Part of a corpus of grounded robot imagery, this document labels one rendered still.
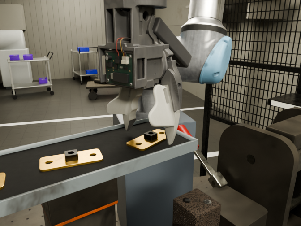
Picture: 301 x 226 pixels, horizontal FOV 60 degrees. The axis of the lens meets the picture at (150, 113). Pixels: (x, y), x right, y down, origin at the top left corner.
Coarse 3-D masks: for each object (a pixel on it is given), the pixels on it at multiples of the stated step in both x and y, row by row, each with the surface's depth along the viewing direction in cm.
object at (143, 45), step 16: (112, 0) 32; (128, 0) 32; (144, 0) 32; (160, 0) 34; (112, 16) 34; (128, 16) 34; (144, 16) 36; (112, 32) 35; (128, 32) 35; (144, 32) 35; (112, 48) 34; (128, 48) 32; (144, 48) 33; (160, 48) 36; (112, 64) 35; (128, 64) 33; (144, 64) 34; (160, 64) 37; (112, 80) 36; (128, 80) 34; (144, 80) 34; (160, 80) 40
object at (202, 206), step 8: (192, 192) 40; (200, 192) 40; (176, 200) 38; (184, 200) 38; (192, 200) 38; (200, 200) 38; (208, 200) 38; (176, 208) 38; (184, 208) 36; (192, 208) 36; (200, 208) 36; (208, 208) 36; (216, 208) 37; (176, 216) 38; (184, 216) 37; (192, 216) 35; (200, 216) 35; (208, 216) 36; (216, 216) 37; (176, 224) 39; (184, 224) 37; (192, 224) 35; (200, 224) 35; (208, 224) 36; (216, 224) 38
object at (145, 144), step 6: (150, 132) 44; (156, 132) 46; (162, 132) 46; (138, 138) 44; (144, 138) 43; (150, 138) 43; (156, 138) 44; (162, 138) 44; (126, 144) 42; (132, 144) 41; (144, 144) 41; (150, 144) 41; (144, 150) 40
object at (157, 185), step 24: (120, 120) 71; (192, 120) 71; (144, 168) 70; (168, 168) 72; (192, 168) 75; (120, 192) 81; (144, 192) 73; (168, 192) 75; (120, 216) 86; (144, 216) 75; (168, 216) 78
